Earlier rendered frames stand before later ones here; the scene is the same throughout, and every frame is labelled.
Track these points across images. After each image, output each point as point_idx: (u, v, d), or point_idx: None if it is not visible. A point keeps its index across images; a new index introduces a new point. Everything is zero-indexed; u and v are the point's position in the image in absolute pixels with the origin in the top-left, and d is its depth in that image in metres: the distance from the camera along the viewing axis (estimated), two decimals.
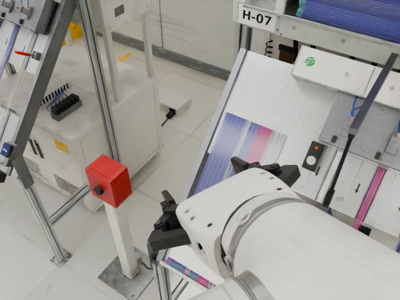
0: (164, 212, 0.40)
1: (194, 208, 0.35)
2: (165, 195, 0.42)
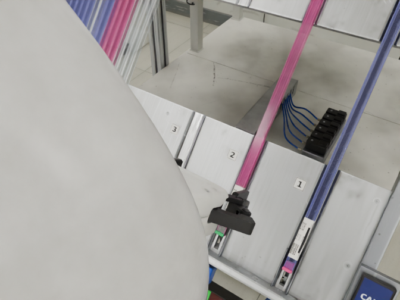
0: None
1: None
2: None
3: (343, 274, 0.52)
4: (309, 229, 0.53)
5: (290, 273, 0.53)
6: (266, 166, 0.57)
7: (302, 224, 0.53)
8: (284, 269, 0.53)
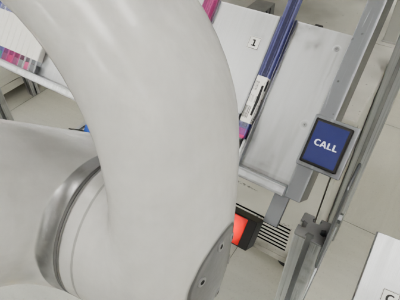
0: None
1: None
2: None
3: (300, 134, 0.46)
4: (263, 87, 0.47)
5: (241, 137, 0.47)
6: (218, 28, 0.51)
7: (255, 83, 0.47)
8: None
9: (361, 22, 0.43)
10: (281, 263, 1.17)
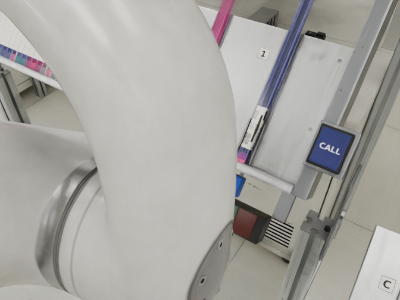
0: None
1: None
2: None
3: (306, 138, 0.50)
4: (262, 116, 0.51)
5: (242, 162, 0.52)
6: (230, 40, 0.56)
7: (255, 113, 0.52)
8: (237, 159, 0.52)
9: (361, 37, 0.47)
10: (284, 261, 1.22)
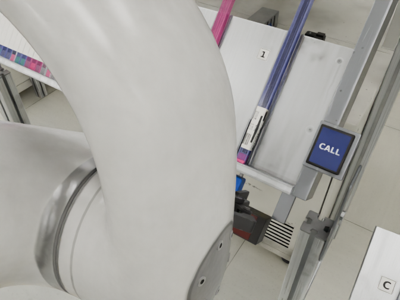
0: None
1: None
2: None
3: (306, 138, 0.50)
4: (262, 117, 0.51)
5: (242, 163, 0.52)
6: (230, 41, 0.56)
7: (255, 113, 0.52)
8: (237, 160, 0.52)
9: (361, 37, 0.47)
10: (284, 261, 1.22)
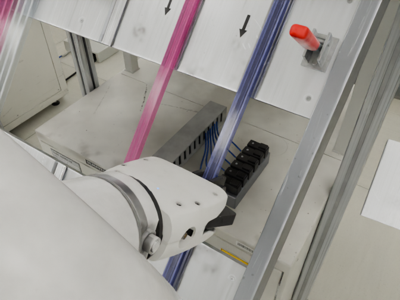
0: None
1: None
2: None
3: None
4: None
5: None
6: None
7: None
8: None
9: (251, 262, 0.42)
10: None
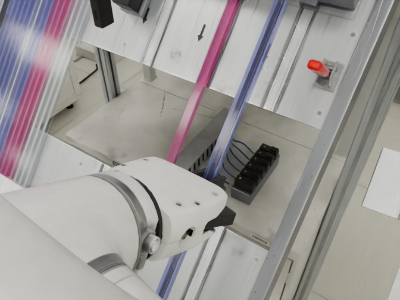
0: None
1: None
2: None
3: None
4: None
5: None
6: None
7: None
8: None
9: (273, 246, 0.52)
10: None
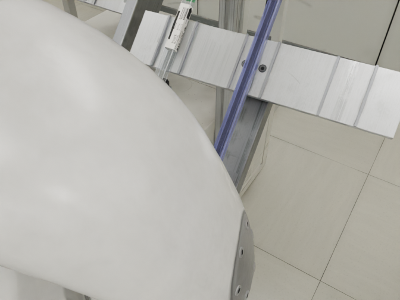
0: None
1: None
2: None
3: None
4: None
5: None
6: None
7: None
8: None
9: None
10: None
